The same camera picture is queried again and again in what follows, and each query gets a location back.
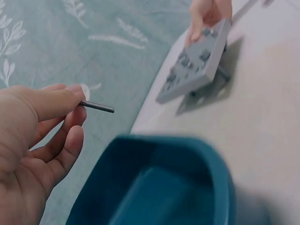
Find group of grey nuts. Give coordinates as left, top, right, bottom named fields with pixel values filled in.
left=164, top=27, right=218, bottom=90

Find flat grey plate with holes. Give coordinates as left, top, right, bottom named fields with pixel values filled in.
left=175, top=37, right=245, bottom=116

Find grey plate with nuts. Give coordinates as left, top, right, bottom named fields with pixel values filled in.
left=155, top=18, right=233, bottom=105

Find person's left hand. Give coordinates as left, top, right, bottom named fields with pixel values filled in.
left=0, top=83, right=88, bottom=225

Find teal plastic bin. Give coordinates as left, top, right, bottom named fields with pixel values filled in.
left=65, top=134, right=236, bottom=225

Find person's right hand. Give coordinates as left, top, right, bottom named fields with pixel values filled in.
left=188, top=0, right=233, bottom=43

